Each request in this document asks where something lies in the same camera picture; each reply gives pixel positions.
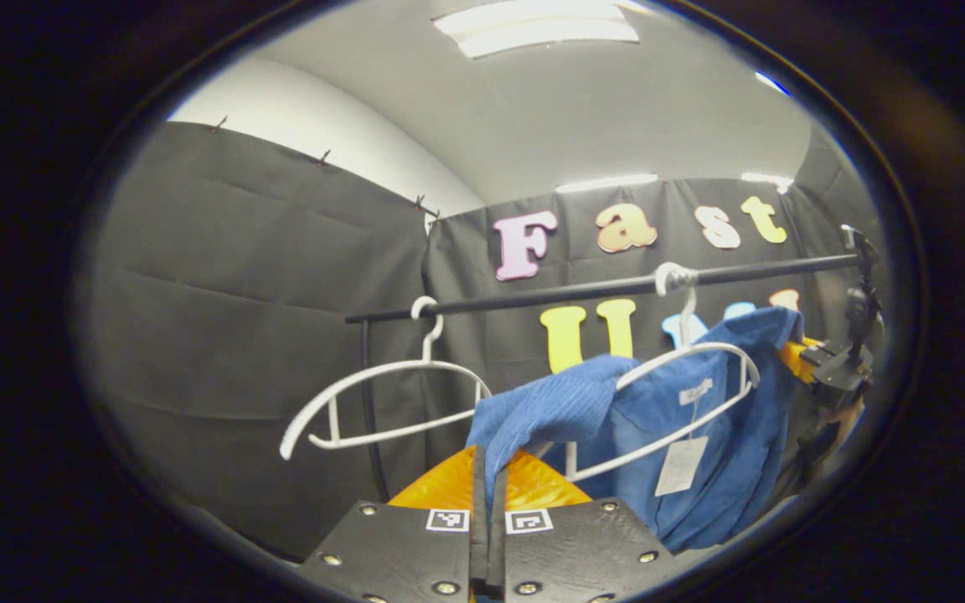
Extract black camera cable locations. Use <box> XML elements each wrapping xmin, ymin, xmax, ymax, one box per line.
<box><xmin>841</xmin><ymin>224</ymin><xmax>879</xmax><ymax>290</ymax></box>

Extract blue corduroy jacket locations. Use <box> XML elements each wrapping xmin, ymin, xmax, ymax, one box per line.
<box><xmin>466</xmin><ymin>306</ymin><xmax>806</xmax><ymax>554</ymax></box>

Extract white clothes hanger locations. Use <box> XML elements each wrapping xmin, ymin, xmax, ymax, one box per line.
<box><xmin>280</xmin><ymin>296</ymin><xmax>493</xmax><ymax>461</ymax></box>
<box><xmin>533</xmin><ymin>261</ymin><xmax>762</xmax><ymax>484</ymax></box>

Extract black clothes rack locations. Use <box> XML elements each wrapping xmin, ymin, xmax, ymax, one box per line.
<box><xmin>344</xmin><ymin>253</ymin><xmax>862</xmax><ymax>503</ymax></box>

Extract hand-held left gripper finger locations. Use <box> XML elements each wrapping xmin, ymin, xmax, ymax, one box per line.
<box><xmin>487</xmin><ymin>448</ymin><xmax>684</xmax><ymax>603</ymax></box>
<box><xmin>297</xmin><ymin>445</ymin><xmax>489</xmax><ymax>603</ymax></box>

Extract black backdrop cloth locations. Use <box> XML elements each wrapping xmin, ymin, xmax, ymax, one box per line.
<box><xmin>80</xmin><ymin>121</ymin><xmax>885</xmax><ymax>562</ymax></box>

